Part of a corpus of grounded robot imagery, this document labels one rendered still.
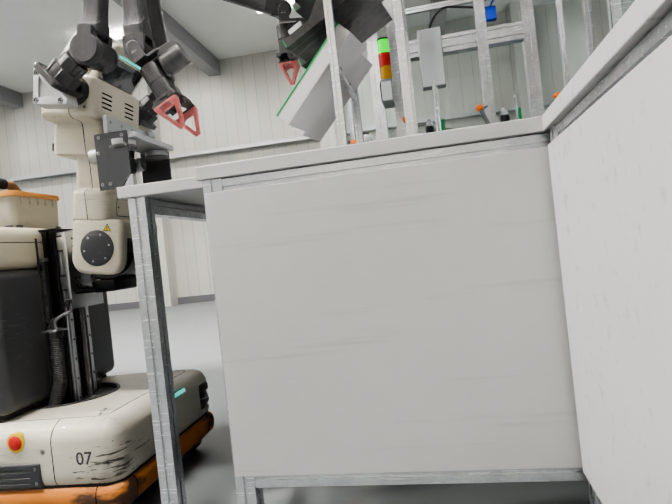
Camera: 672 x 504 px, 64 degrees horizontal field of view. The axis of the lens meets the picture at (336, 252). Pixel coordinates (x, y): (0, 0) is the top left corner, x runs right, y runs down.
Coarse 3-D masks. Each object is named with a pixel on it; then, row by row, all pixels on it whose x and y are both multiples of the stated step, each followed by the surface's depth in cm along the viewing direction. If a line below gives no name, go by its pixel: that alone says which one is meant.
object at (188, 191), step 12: (168, 180) 132; (180, 180) 132; (192, 180) 131; (120, 192) 134; (132, 192) 134; (144, 192) 133; (156, 192) 133; (168, 192) 133; (180, 192) 135; (192, 192) 138; (192, 204) 164; (204, 204) 168
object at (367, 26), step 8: (376, 8) 150; (384, 8) 152; (368, 16) 151; (376, 16) 153; (384, 16) 156; (360, 24) 153; (368, 24) 155; (376, 24) 158; (384, 24) 160; (352, 32) 155; (360, 32) 157; (368, 32) 159; (360, 40) 161; (304, 64) 157
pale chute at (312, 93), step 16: (336, 32) 137; (320, 48) 138; (352, 48) 142; (320, 64) 139; (352, 64) 148; (304, 80) 141; (320, 80) 140; (288, 96) 142; (304, 96) 141; (320, 96) 146; (288, 112) 143; (304, 112) 145; (320, 112) 152; (304, 128) 151
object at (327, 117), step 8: (360, 56) 153; (360, 64) 156; (368, 64) 160; (352, 72) 155; (360, 72) 159; (352, 80) 159; (360, 80) 163; (344, 88) 158; (344, 96) 162; (328, 104) 157; (344, 104) 165; (328, 112) 160; (320, 120) 160; (328, 120) 164; (296, 128) 158; (312, 128) 159; (320, 128) 163; (328, 128) 168; (312, 136) 163; (320, 136) 167
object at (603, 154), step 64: (640, 0) 53; (640, 64) 55; (576, 128) 82; (640, 128) 57; (576, 192) 86; (640, 192) 59; (576, 256) 90; (640, 256) 61; (576, 320) 95; (640, 320) 63; (576, 384) 101; (640, 384) 65; (640, 448) 68
